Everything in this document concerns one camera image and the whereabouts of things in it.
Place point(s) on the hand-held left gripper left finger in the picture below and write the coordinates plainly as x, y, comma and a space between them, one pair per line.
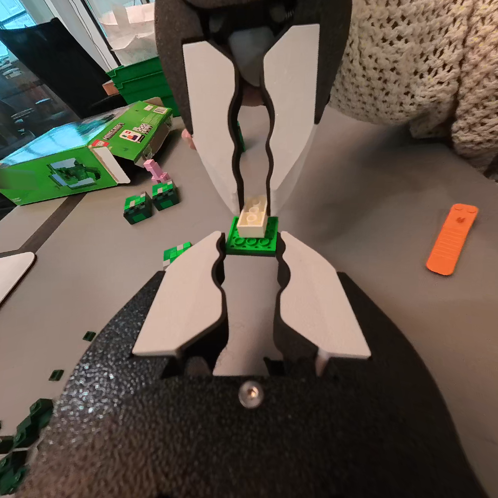
183, 311

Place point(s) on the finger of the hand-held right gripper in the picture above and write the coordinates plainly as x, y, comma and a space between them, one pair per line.
295, 109
210, 109

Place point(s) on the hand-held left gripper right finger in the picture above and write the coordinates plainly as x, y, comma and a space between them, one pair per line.
319, 311

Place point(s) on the green lego panel with studs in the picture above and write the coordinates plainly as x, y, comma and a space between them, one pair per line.
253, 245

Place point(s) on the white lego brick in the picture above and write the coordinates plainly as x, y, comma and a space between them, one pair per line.
253, 221

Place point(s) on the flat green lego panel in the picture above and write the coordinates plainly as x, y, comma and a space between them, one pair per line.
177, 253

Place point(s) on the pink lego pig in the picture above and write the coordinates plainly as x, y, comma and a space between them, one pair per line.
155, 171

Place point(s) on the dark green lego cube build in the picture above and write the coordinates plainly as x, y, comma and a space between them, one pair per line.
137, 210
165, 196

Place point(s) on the green lego box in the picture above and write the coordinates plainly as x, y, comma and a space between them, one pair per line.
58, 171

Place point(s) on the person's right hand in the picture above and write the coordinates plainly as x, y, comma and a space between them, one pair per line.
256, 95

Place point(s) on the white paper bag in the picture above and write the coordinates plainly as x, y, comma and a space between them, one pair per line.
128, 35

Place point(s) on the green plastic crate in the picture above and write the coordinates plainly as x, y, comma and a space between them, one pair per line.
144, 85

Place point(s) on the black partition panel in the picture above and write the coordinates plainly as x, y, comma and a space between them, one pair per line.
58, 66

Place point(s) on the orange brick separator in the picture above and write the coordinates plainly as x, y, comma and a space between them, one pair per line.
451, 241

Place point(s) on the large paned window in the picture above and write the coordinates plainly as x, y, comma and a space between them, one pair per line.
15, 11

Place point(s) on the white book stand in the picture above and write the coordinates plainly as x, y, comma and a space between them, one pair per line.
13, 272

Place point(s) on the person's knit sweater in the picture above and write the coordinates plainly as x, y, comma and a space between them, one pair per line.
478, 116

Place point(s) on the pile of dark green pieces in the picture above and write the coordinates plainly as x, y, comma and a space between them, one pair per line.
31, 428

